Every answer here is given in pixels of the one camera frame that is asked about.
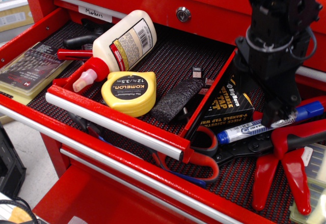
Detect drill bit set case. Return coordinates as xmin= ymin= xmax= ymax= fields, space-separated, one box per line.
xmin=1 ymin=42 xmax=71 ymax=105

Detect red handled tool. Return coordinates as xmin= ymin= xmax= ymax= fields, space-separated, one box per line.
xmin=57 ymin=48 xmax=93 ymax=61

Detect red upper open drawer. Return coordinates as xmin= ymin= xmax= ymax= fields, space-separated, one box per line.
xmin=45 ymin=25 xmax=234 ymax=163

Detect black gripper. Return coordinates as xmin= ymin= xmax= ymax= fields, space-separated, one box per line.
xmin=233 ymin=26 xmax=311 ymax=128

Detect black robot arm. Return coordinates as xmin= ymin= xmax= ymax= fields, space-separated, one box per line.
xmin=161 ymin=0 xmax=322 ymax=126

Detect red grey handled scissors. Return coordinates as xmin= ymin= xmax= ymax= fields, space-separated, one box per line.
xmin=148 ymin=125 xmax=219 ymax=188

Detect small black USB dongle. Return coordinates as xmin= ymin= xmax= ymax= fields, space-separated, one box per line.
xmin=192 ymin=66 xmax=202 ymax=78

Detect clear plastic bit case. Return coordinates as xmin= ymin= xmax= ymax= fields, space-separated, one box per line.
xmin=290 ymin=144 xmax=325 ymax=223

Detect black foam block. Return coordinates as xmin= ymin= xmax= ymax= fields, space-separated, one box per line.
xmin=150 ymin=78 xmax=205 ymax=123

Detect white wood glue bottle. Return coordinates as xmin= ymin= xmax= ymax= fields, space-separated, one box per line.
xmin=72 ymin=10 xmax=157 ymax=92

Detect red black crimping tool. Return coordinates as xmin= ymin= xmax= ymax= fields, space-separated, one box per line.
xmin=212 ymin=95 xmax=326 ymax=216

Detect yellow Komelon tape measure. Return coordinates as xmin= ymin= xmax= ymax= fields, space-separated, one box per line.
xmin=101 ymin=71 xmax=156 ymax=118

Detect black handled tool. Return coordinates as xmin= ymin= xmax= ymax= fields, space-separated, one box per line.
xmin=63 ymin=34 xmax=100 ymax=49

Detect red open drawer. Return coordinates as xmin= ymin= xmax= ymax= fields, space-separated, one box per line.
xmin=0 ymin=7 xmax=326 ymax=224
xmin=45 ymin=25 xmax=234 ymax=163

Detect black box on floor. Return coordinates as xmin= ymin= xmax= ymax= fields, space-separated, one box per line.
xmin=1 ymin=124 xmax=26 ymax=198

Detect red lower open drawer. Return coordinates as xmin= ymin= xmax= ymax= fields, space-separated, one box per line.
xmin=0 ymin=7 xmax=326 ymax=224

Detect red tool chest cabinet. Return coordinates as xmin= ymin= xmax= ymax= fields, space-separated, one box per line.
xmin=21 ymin=0 xmax=326 ymax=224

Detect white Markers label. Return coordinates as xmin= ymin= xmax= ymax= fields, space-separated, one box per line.
xmin=78 ymin=6 xmax=113 ymax=23

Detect blue Bic marker pen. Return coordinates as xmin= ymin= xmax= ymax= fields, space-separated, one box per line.
xmin=216 ymin=101 xmax=325 ymax=145

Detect silver cabinet lock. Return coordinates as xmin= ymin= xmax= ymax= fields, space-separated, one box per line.
xmin=176 ymin=7 xmax=192 ymax=22

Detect black yellow tap wrench box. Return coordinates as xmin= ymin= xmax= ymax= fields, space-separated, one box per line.
xmin=201 ymin=76 xmax=255 ymax=133

